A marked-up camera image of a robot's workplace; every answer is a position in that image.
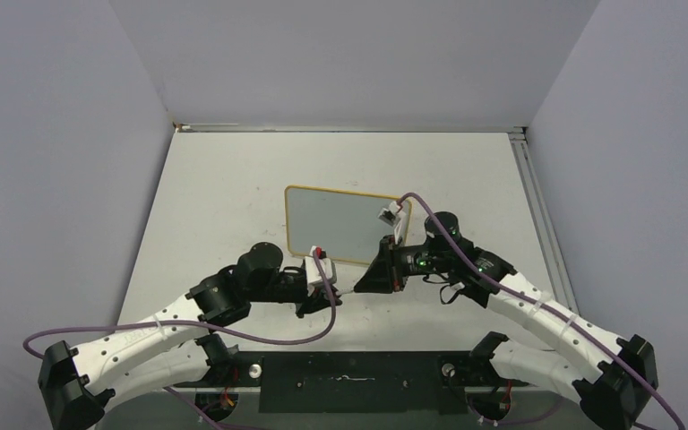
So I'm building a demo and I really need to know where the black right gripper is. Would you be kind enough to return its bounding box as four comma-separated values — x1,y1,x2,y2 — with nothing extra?
355,234,452,293

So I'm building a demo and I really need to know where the yellow framed whiteboard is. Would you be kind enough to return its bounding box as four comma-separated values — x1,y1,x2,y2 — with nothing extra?
284,185,397,266

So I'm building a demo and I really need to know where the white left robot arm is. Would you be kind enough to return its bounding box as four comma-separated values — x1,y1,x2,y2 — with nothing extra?
38,242,340,429

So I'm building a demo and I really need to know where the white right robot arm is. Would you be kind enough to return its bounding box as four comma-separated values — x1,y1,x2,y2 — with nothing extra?
354,207,658,429

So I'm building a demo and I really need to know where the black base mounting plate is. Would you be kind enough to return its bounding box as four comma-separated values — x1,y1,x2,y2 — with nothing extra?
190,351,509,415

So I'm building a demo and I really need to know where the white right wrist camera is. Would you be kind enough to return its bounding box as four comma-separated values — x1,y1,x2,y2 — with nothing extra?
378,201,411,245

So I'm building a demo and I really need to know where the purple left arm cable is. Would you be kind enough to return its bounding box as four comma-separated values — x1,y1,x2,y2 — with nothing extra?
23,249,340,430

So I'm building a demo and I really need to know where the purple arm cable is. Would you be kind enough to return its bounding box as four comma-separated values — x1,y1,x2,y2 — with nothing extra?
23,249,340,430
394,192,686,430

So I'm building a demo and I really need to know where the aluminium rail right side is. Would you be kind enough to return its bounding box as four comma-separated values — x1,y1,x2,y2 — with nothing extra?
508,129,580,314

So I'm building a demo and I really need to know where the aluminium rail back edge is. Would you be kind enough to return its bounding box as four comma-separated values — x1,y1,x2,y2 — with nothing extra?
176,124,525,134

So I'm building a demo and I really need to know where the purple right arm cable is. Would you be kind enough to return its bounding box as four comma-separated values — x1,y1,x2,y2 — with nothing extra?
394,192,686,430

